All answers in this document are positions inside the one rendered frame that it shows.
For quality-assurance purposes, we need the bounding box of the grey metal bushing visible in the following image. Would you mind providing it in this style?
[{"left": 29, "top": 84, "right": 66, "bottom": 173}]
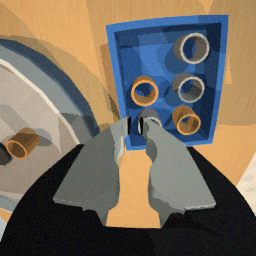
[
  {"left": 173, "top": 33, "right": 209, "bottom": 64},
  {"left": 138, "top": 108, "right": 162, "bottom": 134},
  {"left": 172, "top": 72, "right": 205, "bottom": 103}
]

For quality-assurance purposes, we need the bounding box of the blue crate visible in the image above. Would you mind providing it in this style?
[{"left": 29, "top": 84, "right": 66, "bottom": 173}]
[{"left": 105, "top": 15, "right": 229, "bottom": 151}]

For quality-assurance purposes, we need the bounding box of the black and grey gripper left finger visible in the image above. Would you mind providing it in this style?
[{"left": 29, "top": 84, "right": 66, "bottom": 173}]
[{"left": 0, "top": 116, "right": 131, "bottom": 256}]

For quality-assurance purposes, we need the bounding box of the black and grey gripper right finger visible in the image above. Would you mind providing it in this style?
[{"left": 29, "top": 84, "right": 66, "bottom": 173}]
[{"left": 140, "top": 116, "right": 256, "bottom": 256}]

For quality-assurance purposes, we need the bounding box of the bronze bushing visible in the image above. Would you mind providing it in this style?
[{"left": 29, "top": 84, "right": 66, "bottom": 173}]
[
  {"left": 131, "top": 75, "right": 158, "bottom": 106},
  {"left": 6, "top": 128, "right": 40, "bottom": 159},
  {"left": 172, "top": 105, "right": 201, "bottom": 135}
]

